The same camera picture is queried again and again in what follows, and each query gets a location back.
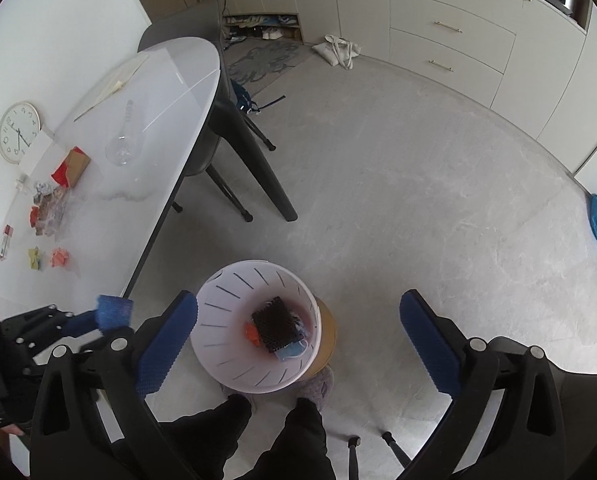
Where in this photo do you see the pink paper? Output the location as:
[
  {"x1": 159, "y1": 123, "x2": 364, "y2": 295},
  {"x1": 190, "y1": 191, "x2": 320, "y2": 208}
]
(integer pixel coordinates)
[{"x1": 50, "y1": 247, "x2": 71, "y2": 269}]

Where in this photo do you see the person left hand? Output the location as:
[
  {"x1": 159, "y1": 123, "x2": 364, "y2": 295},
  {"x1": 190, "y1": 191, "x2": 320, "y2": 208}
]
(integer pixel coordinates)
[{"x1": 0, "y1": 424, "x2": 24, "y2": 438}]

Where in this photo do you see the person right leg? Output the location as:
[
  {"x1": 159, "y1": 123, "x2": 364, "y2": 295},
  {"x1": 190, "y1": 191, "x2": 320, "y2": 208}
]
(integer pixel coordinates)
[{"x1": 241, "y1": 396, "x2": 337, "y2": 480}]

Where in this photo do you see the red orange wrapper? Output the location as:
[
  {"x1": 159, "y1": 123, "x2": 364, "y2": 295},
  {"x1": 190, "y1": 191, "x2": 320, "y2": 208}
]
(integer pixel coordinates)
[{"x1": 244, "y1": 322, "x2": 262, "y2": 348}]

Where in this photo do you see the clear plastic bottle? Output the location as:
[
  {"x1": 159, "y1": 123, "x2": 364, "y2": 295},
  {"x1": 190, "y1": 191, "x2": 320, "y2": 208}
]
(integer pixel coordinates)
[{"x1": 105, "y1": 100, "x2": 142, "y2": 167}]

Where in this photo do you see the purple fuzzy slipper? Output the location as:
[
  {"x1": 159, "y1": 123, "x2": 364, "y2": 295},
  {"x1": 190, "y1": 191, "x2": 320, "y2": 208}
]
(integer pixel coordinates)
[{"x1": 296, "y1": 365, "x2": 335, "y2": 405}]

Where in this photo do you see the person leg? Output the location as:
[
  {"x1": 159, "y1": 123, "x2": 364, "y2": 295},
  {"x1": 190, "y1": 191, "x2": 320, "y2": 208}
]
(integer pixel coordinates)
[
  {"x1": 160, "y1": 393, "x2": 253, "y2": 479},
  {"x1": 241, "y1": 396, "x2": 337, "y2": 480}
]

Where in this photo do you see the clear brown snack wrapper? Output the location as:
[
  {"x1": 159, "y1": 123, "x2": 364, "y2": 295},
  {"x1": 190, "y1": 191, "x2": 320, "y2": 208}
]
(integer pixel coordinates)
[{"x1": 32, "y1": 188, "x2": 72, "y2": 237}]

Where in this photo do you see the yellow green paper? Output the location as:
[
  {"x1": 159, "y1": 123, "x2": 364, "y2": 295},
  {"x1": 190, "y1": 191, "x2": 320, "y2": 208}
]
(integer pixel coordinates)
[{"x1": 27, "y1": 247, "x2": 42, "y2": 271}]

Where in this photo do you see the black mesh scrubber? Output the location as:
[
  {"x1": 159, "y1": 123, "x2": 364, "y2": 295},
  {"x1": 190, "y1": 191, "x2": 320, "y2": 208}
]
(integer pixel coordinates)
[{"x1": 252, "y1": 297, "x2": 302, "y2": 353}]

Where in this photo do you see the blue face mask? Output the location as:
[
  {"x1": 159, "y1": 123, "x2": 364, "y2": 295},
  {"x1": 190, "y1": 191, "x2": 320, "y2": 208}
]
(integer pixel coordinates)
[{"x1": 274, "y1": 330, "x2": 309, "y2": 362}]

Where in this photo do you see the round wooden stool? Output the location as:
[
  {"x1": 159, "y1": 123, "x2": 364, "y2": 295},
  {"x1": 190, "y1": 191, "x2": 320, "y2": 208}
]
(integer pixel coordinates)
[{"x1": 305, "y1": 298, "x2": 338, "y2": 378}]

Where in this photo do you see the cream canvas tote bag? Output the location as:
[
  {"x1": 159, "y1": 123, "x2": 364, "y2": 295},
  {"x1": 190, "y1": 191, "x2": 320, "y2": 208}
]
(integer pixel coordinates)
[{"x1": 312, "y1": 35, "x2": 361, "y2": 70}]

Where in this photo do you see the white round wall clock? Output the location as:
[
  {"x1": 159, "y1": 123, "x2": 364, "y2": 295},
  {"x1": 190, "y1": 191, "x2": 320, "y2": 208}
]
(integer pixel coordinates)
[{"x1": 0, "y1": 101, "x2": 42, "y2": 165}]

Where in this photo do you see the grey patterned floor mat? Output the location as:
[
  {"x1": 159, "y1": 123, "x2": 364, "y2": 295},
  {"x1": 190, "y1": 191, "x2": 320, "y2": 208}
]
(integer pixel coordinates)
[{"x1": 225, "y1": 38, "x2": 313, "y2": 96}]

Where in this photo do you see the small red white tube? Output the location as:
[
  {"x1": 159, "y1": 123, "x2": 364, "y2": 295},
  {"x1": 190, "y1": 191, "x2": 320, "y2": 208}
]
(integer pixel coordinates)
[{"x1": 0, "y1": 224, "x2": 13, "y2": 260}]

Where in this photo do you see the red crumpled paper ball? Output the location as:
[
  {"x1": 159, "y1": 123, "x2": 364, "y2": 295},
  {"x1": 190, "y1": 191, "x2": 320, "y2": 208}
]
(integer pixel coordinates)
[{"x1": 29, "y1": 206, "x2": 40, "y2": 229}]

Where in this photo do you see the blue scouring sponge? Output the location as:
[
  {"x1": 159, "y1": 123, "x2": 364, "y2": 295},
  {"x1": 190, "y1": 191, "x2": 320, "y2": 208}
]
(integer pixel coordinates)
[{"x1": 94, "y1": 295, "x2": 134, "y2": 333}]

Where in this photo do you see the red brown torn cardboard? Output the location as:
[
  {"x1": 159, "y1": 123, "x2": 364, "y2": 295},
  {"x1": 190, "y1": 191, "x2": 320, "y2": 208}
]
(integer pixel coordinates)
[{"x1": 51, "y1": 146, "x2": 90, "y2": 188}]

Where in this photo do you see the person left leg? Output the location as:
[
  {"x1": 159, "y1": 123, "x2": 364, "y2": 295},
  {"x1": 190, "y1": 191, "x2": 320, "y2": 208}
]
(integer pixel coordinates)
[{"x1": 160, "y1": 393, "x2": 253, "y2": 479}]

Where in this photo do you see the white drawer cabinet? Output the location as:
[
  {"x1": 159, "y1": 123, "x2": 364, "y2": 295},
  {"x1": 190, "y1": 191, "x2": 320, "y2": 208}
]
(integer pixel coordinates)
[{"x1": 389, "y1": 0, "x2": 522, "y2": 107}]

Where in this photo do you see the white card on wall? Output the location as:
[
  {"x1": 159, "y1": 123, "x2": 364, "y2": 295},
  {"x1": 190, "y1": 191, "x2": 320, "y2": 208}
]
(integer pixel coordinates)
[{"x1": 18, "y1": 129, "x2": 54, "y2": 177}]

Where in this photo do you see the pink plastic trash basket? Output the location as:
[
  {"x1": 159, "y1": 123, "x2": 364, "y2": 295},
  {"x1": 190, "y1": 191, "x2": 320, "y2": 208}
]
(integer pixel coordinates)
[{"x1": 191, "y1": 260, "x2": 323, "y2": 394}]

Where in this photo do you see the blue backpack on floor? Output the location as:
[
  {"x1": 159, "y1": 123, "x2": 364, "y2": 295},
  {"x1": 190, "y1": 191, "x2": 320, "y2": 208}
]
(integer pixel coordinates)
[{"x1": 230, "y1": 79, "x2": 285, "y2": 114}]

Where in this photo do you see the dark grey chair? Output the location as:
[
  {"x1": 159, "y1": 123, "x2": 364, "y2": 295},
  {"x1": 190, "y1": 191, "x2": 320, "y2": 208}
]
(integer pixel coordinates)
[{"x1": 138, "y1": 0, "x2": 276, "y2": 222}]

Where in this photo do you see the black table leg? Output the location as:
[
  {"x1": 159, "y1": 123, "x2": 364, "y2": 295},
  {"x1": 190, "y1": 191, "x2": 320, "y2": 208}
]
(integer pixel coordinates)
[{"x1": 208, "y1": 98, "x2": 299, "y2": 222}]

